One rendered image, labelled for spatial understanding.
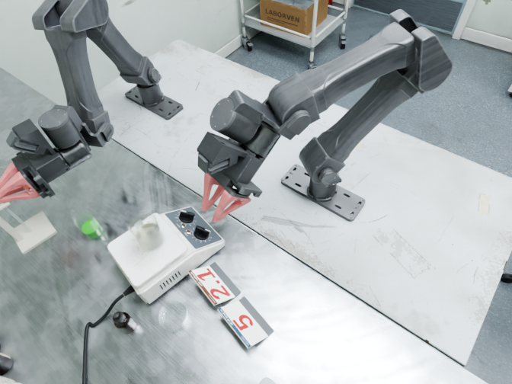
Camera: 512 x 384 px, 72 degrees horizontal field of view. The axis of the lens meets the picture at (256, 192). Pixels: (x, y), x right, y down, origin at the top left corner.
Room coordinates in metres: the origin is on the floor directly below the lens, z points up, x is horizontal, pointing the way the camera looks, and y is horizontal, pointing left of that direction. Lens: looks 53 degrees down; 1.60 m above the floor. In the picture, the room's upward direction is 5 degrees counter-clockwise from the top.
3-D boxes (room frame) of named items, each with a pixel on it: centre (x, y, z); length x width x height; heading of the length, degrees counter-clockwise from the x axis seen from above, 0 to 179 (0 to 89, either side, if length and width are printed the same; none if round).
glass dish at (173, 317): (0.23, 0.18, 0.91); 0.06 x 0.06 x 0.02
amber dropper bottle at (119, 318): (0.22, 0.27, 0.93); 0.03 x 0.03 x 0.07
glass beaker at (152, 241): (0.36, 0.21, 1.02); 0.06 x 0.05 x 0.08; 74
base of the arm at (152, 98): (0.90, 0.29, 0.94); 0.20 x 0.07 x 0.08; 48
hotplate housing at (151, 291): (0.36, 0.20, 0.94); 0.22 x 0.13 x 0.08; 127
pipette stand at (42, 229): (0.46, 0.53, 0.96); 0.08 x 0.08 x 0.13; 39
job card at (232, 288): (0.29, 0.10, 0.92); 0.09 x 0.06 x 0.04; 36
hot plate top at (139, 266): (0.35, 0.22, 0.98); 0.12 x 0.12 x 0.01; 37
